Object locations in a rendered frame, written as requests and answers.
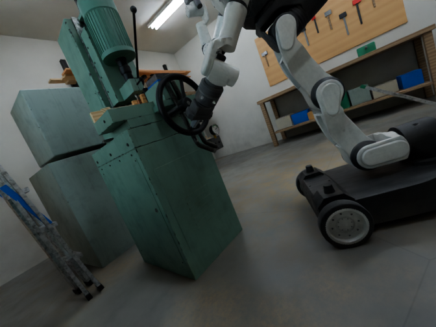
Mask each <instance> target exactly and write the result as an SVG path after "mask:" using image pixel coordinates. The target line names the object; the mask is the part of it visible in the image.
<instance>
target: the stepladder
mask: <svg viewBox="0 0 436 327"><path fill-rule="evenodd" d="M29 191H30V189H29V188H28V187H26V188H23V189H21V188H20V187H19V186H18V185H17V184H16V183H15V181H14V180H13V179H12V177H11V176H10V175H9V174H8V173H7V172H6V171H5V169H4V168H3V167H2V165H1V164H0V197H2V198H3V199H4V200H5V202H6V203H7V204H8V205H9V207H10V208H11V210H12V211H13V212H14V213H15V214H16V216H17V217H18V219H19V220H20V221H21V222H22V224H23V225H24V226H25V228H26V229H27V230H28V231H29V233H30V234H31V236H32V237H33V238H34V239H35V240H36V242H37V243H38V244H39V246H40V247H41V248H42V250H43V251H44V252H45V253H46V255H47V256H48V257H49V259H50V260H51V261H52V262H53V264H54V265H55V267H56V268H57V269H58V270H59V271H60V273H61V274H62V276H63V277H64V278H65V279H66V281H67V282H68V283H69V285H70V286H71V287H72V288H73V290H72V291H73V292H74V294H81V292H83V293H84V296H85V297H86V299H87V300H88V301H90V300H91V299H92V298H93V297H92V295H91V293H90V292H89V291H88V290H86V289H85V287H84V286H83V285H82V284H81V282H80V281H79V279H78V278H77V277H76V276H75V274H74V273H73V271H72V270H71V269H70V268H69V266H68V265H70V266H71V267H72V268H73V270H74V271H75V272H76V273H77V274H78V275H79V276H80V277H81V279H82V280H83V281H84V283H85V284H86V285H92V284H95V287H96V288H97V289H98V290H99V291H102V290H103V289H104V286H103V285H102V284H101V283H100V282H98V281H97V279H96V278H95V277H94V275H92V273H91V272H90V271H89V270H88V268H87V267H86V266H85V265H84V264H83V263H82V262H81V260H80V259H79V258H81V257H83V254H82V253H81V252H76V251H72V250H71V248H70V247H69V246H68V245H67V243H66V242H65V241H64V240H63V239H62V238H61V236H60V235H59V234H58V232H57V231H56V230H55V229H54V228H53V227H55V226H57V225H58V224H57V222H56V221H53V222H52V221H51V220H49V219H48V218H47V217H46V216H45V215H43V214H42V213H41V212H40V211H39V210H38V209H37V207H35V205H34V204H33V203H32V201H31V200H30V199H29V198H28V196H26V193H28V192H29ZM50 242H51V243H50ZM54 247H55V248H54ZM56 250H57V251H59V253H60V254H61V255H62V257H61V256H60V255H59V253H58V252H57V251H56ZM67 264H68V265H67Z"/></svg>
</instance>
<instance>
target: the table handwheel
mask: <svg viewBox="0 0 436 327"><path fill-rule="evenodd" d="M172 80H179V82H180V88H181V93H182V99H181V100H179V101H178V103H177V105H176V106H175V107H174V108H172V109H170V110H169V111H168V112H167V111H166V109H165V106H164V102H163V90H164V87H165V85H166V84H167V83H168V82H169V81H172ZM183 82H185V83H187V84H189V85H190V86H191V87H192V88H193V89H194V90H195V91H197V89H198V87H199V86H198V85H197V84H196V83H195V82H194V81H193V80H191V79H190V78H189V77H187V76H185V75H182V74H179V73H171V74H168V75H166V76H164V77H163V78H162V79H161V80H160V81H159V83H158V85H157V88H156V104H157V107H158V110H159V112H160V114H161V116H162V118H163V119H164V121H165V122H166V123H167V124H168V125H169V126H170V127H171V128H172V129H173V130H175V131H176V132H178V133H180V134H183V135H185V136H196V135H198V134H200V133H201V132H203V131H204V129H205V128H206V127H207V125H208V122H209V119H207V120H203V122H202V124H201V126H200V128H198V129H196V130H188V129H185V128H182V127H180V126H179V125H177V124H176V123H175V122H174V121H173V120H172V117H174V116H175V115H177V114H179V113H180V112H185V111H186V108H187V107H188V106H190V105H191V102H192V100H191V99H190V98H189V97H186V94H185V91H184V83H183Z"/></svg>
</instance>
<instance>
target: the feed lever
mask: <svg viewBox="0 0 436 327"><path fill-rule="evenodd" d="M130 11H131V12H132V17H133V26H134V45H135V52H136V74H137V77H135V79H136V78H139V67H138V46H137V36H136V15H135V13H136V12H137V8H136V7H135V6H133V5H132V6H131V7H130Z"/></svg>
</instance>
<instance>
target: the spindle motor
mask: <svg viewBox="0 0 436 327"><path fill-rule="evenodd" d="M77 5H78V8H79V10H80V12H81V14H82V17H83V18H84V21H85V22H86V25H87V27H88V30H89V32H90V34H91V37H92V38H93V41H94V42H95V45H96V47H97V49H98V52H99V54H100V56H101V58H102V60H103V63H104V64H105V65H107V66H112V67H115V66H118V64H116V62H115V60H116V58H119V57H122V56H123V57H126V59H127V63H130V62H131V61H133V60H134V59H135V57H136V52H135V50H134V48H133V46H132V43H131V41H130V38H129V37H128V34H127V32H126V29H125V27H124V25H123V22H122V20H121V18H120V15H119V12H118V11H117V8H116V6H115V3H114V0H77Z"/></svg>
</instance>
